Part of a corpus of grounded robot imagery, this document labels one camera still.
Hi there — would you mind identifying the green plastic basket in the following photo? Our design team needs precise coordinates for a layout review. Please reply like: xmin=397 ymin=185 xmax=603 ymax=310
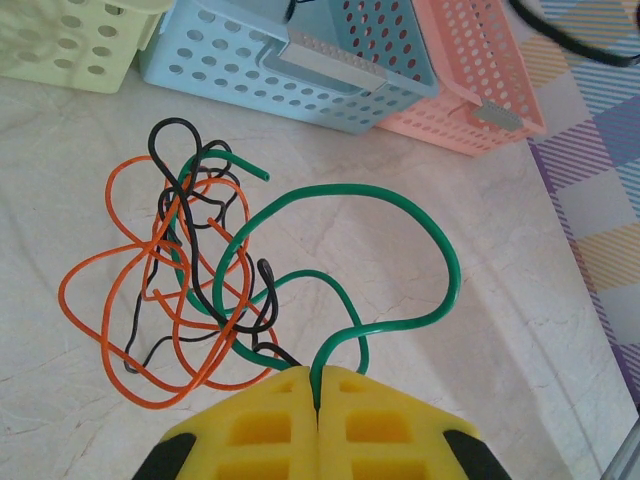
xmin=0 ymin=0 xmax=174 ymax=95

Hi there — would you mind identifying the thin black cable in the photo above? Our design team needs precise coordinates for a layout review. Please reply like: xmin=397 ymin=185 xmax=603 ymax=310
xmin=123 ymin=139 xmax=241 ymax=375

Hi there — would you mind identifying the blue plastic basket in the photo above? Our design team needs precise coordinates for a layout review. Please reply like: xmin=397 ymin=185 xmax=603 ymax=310
xmin=138 ymin=0 xmax=441 ymax=136

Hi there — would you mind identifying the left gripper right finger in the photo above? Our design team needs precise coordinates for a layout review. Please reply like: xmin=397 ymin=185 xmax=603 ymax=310
xmin=316 ymin=365 xmax=514 ymax=480

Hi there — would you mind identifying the thick black cable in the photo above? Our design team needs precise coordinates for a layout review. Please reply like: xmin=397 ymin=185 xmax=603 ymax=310
xmin=508 ymin=0 xmax=640 ymax=69

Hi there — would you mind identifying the pink plastic basket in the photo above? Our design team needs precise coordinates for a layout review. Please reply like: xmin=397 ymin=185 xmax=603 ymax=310
xmin=374 ymin=0 xmax=547 ymax=159

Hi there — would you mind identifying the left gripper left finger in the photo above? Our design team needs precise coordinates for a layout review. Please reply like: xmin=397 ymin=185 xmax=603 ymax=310
xmin=132 ymin=365 xmax=319 ymax=480

